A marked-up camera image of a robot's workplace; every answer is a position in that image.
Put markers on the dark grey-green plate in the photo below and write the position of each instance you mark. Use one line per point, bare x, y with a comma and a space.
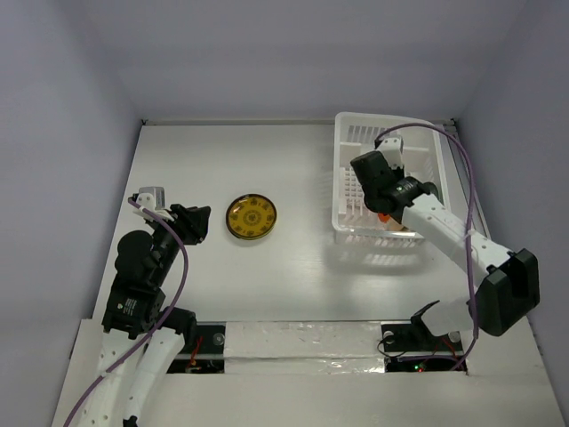
432, 188

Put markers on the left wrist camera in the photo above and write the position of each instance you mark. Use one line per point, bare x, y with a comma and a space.
149, 203

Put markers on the tan plate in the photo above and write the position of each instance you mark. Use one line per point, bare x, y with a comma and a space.
397, 227

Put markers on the yellow patterned brown-rim plate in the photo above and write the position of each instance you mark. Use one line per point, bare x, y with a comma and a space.
251, 217

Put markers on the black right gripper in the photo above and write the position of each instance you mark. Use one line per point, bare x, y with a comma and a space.
378, 206

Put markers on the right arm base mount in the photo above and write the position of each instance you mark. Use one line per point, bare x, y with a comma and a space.
407, 347

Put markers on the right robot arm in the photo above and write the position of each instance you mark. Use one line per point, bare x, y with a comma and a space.
503, 284

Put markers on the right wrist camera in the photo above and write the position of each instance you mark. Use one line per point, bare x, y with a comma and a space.
392, 150

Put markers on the white plastic dish rack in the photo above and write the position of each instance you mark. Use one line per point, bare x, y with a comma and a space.
354, 135

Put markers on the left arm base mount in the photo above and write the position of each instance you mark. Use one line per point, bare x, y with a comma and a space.
205, 355

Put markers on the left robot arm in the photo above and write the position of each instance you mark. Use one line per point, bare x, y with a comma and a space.
140, 335

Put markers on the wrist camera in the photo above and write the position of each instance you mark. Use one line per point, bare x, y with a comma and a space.
149, 203
392, 150

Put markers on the white foil-taped front bar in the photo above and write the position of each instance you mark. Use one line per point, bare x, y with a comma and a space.
302, 348

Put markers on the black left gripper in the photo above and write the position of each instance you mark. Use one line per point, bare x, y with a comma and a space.
192, 221

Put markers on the metal rail at right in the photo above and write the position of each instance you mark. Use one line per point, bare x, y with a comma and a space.
458, 180

